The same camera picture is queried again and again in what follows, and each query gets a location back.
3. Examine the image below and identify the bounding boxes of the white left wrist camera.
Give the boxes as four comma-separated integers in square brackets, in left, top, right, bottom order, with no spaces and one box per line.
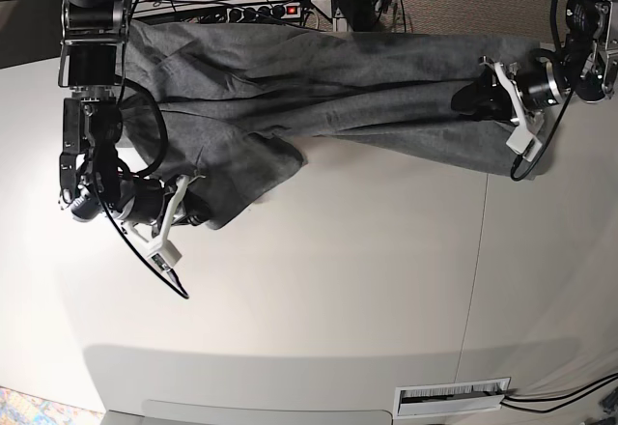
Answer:
[506,126,543,162]

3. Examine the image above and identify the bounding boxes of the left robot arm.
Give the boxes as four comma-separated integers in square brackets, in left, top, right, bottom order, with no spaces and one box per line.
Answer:
[451,0,617,166]

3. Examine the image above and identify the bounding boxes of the white table cable grommet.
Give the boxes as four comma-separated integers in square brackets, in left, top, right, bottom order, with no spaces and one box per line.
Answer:
[392,377,511,420]

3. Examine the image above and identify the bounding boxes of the grey T-shirt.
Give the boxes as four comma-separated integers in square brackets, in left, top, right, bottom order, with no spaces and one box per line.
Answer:
[126,21,538,230]

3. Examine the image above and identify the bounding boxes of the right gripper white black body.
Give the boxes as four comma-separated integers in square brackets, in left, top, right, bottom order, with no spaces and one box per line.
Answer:
[115,175,206,270]

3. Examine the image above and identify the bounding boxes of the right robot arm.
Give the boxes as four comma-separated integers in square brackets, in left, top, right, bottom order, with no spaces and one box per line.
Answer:
[58,0,196,277]

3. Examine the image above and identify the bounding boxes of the white power strip red switch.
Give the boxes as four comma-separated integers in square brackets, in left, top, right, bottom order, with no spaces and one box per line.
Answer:
[181,2,305,28]

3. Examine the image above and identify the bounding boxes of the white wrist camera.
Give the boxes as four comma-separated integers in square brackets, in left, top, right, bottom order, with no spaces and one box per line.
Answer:
[506,126,543,162]
[147,241,183,271]

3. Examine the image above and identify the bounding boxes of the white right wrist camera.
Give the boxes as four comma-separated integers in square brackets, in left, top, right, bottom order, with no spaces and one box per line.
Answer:
[147,241,183,271]

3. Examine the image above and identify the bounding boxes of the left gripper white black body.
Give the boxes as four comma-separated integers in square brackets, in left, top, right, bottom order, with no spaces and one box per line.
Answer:
[479,56,560,139]

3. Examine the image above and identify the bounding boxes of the black camera cable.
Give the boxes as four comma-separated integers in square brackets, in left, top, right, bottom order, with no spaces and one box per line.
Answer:
[510,0,580,181]
[91,81,190,300]

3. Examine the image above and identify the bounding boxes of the black cables at table edge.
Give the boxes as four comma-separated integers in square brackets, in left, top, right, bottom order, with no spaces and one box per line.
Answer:
[501,369,618,414]

